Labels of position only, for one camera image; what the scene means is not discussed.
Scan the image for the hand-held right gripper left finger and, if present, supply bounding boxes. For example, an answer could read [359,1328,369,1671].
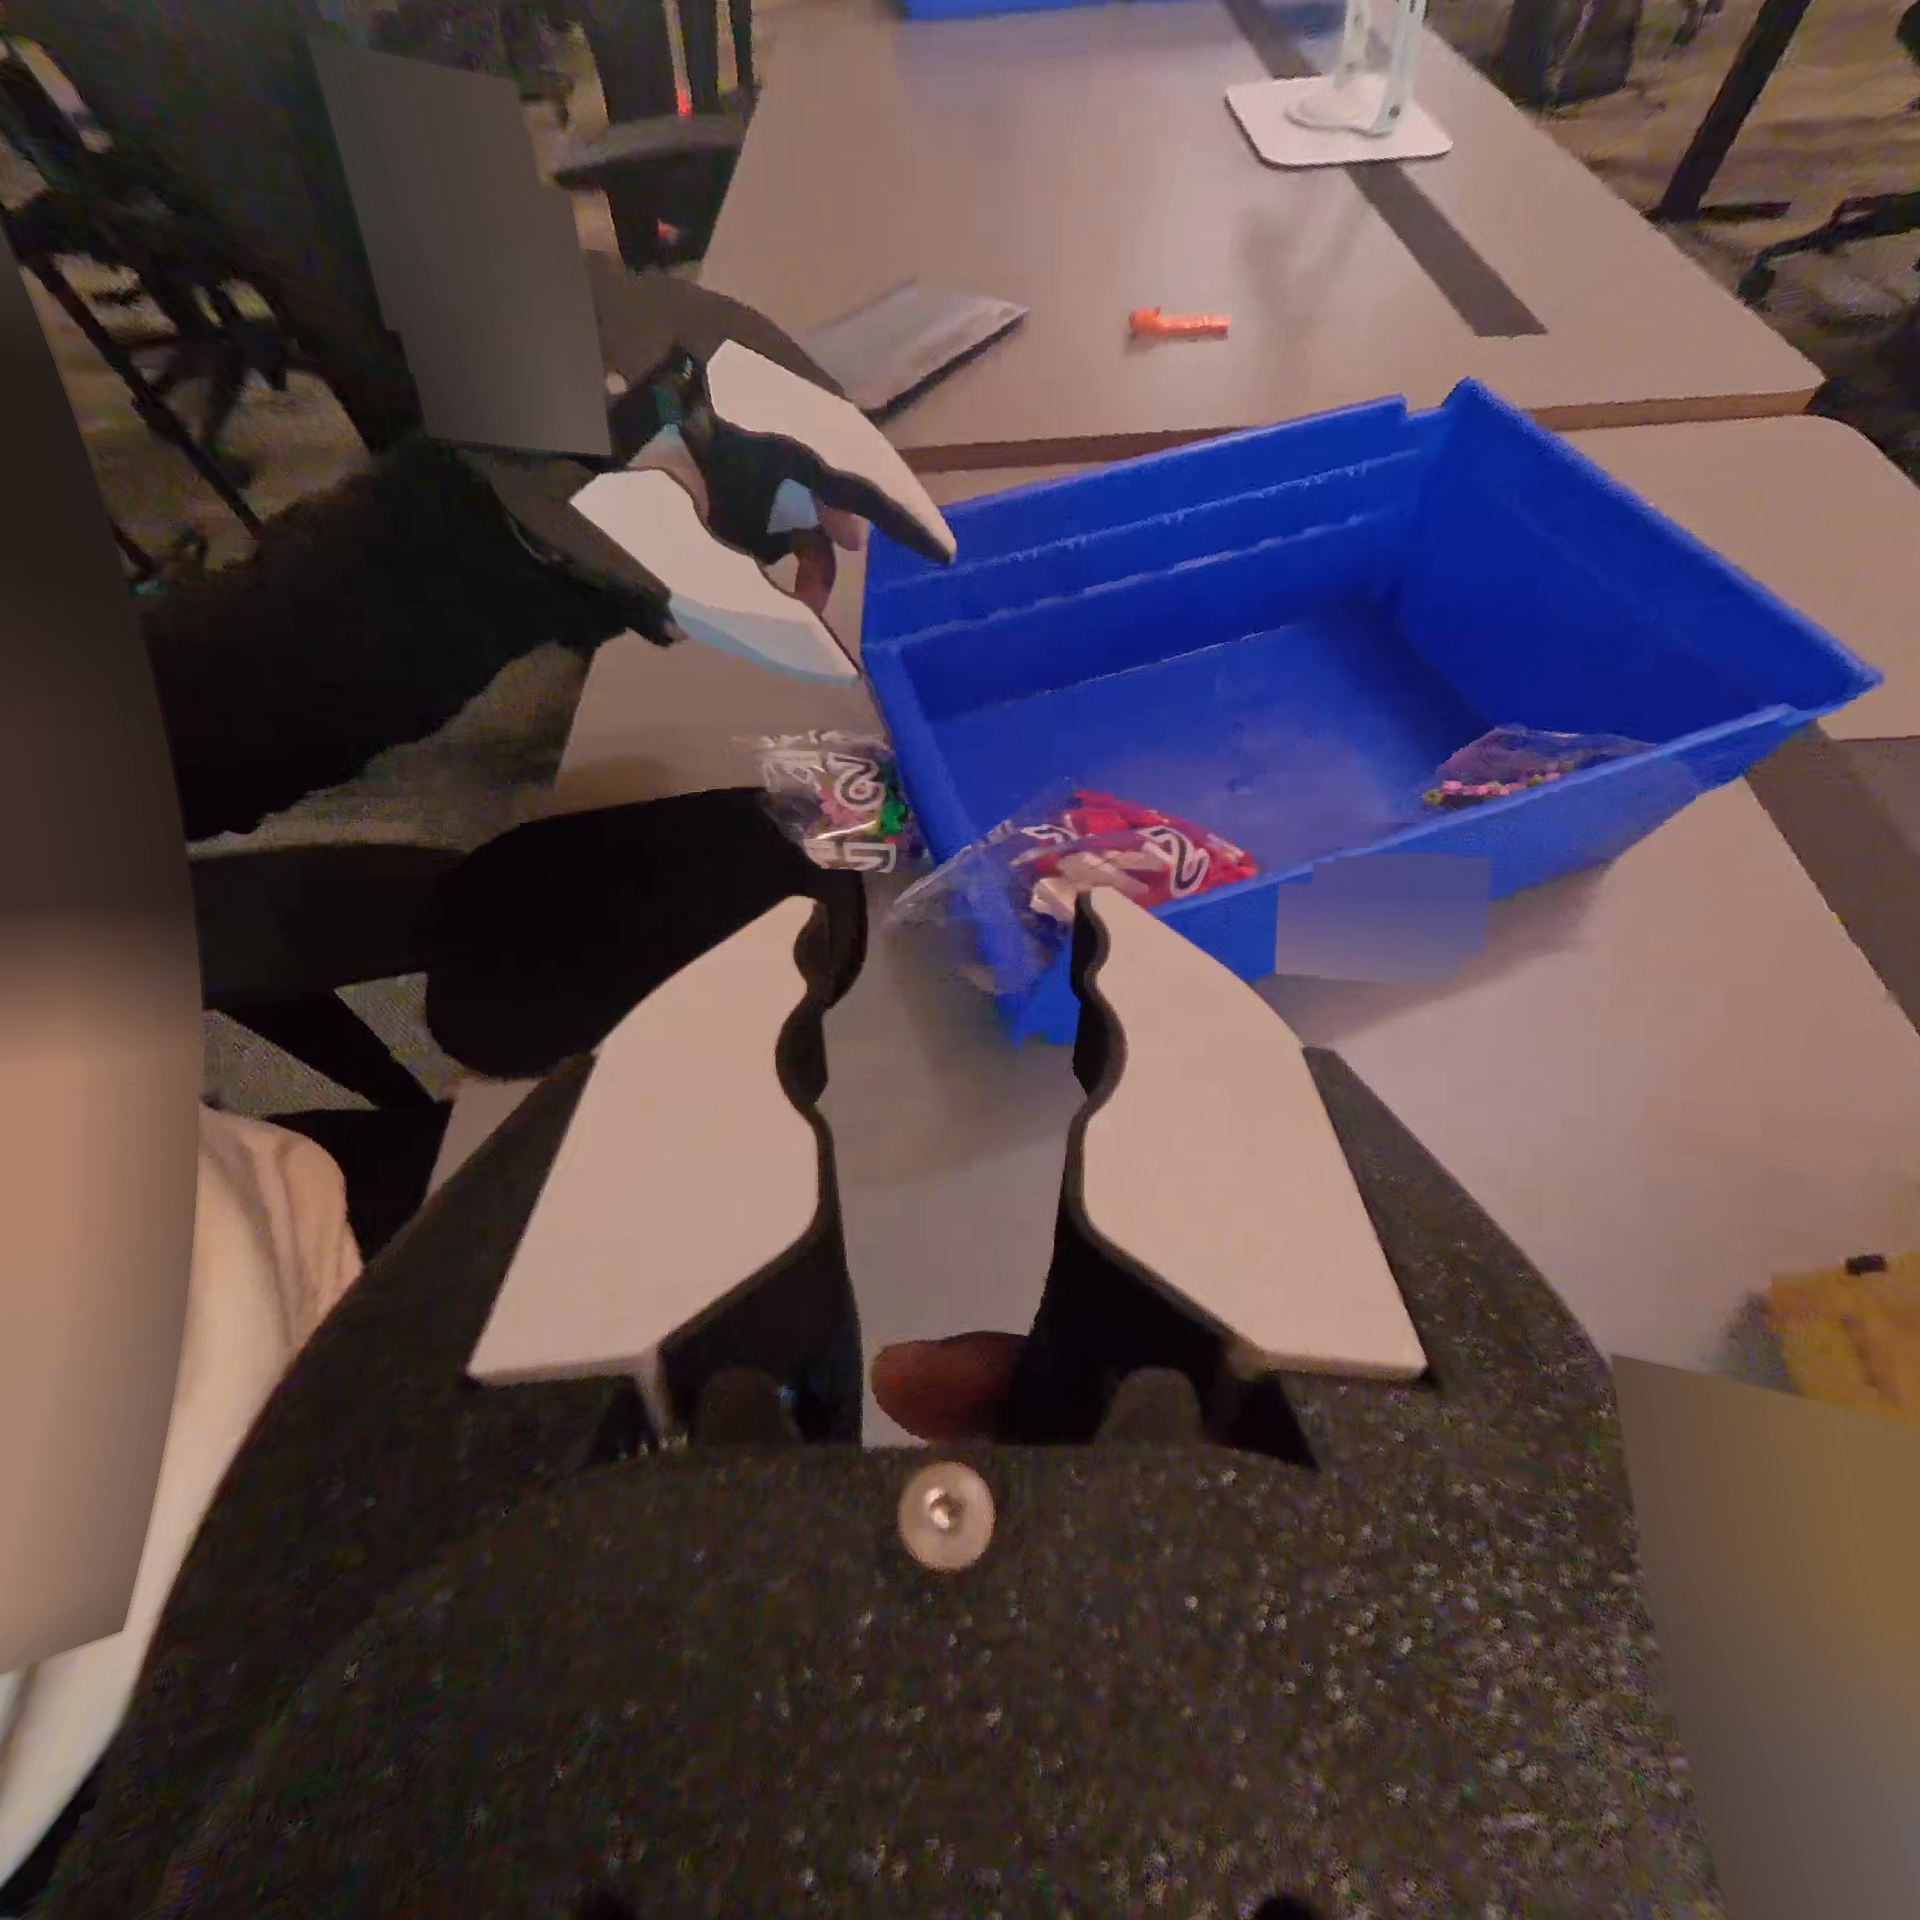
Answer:
[469,892,868,1430]

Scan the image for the purple candy bag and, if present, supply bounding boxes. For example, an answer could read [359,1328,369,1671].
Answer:
[1423,724,1655,815]

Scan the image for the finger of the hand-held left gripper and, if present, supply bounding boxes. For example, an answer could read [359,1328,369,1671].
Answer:
[681,343,958,570]
[570,468,868,693]

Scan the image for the red candy bag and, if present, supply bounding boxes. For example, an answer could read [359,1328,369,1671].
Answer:
[885,780,1261,1000]

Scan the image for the blue plastic bin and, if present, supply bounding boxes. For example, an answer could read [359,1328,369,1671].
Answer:
[859,374,1885,1053]

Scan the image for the black office chair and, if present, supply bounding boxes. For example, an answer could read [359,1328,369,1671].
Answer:
[0,0,429,572]

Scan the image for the yellow cloth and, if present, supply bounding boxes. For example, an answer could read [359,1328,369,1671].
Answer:
[1740,1252,1920,1425]

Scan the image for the black foam pad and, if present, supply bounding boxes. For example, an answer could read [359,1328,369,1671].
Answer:
[425,790,869,1084]

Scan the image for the white stand base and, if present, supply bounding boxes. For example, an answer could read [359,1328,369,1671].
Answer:
[1226,0,1454,169]

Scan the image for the multicoloured candy bag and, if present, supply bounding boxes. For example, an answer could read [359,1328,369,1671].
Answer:
[736,726,922,877]

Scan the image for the dark grey flat pouch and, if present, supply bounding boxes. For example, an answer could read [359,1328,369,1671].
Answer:
[802,280,1030,419]

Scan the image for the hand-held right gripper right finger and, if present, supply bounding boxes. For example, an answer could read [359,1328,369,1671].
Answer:
[1051,885,1430,1382]

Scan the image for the person's white shirt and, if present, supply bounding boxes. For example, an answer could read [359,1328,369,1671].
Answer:
[0,1108,366,1847]

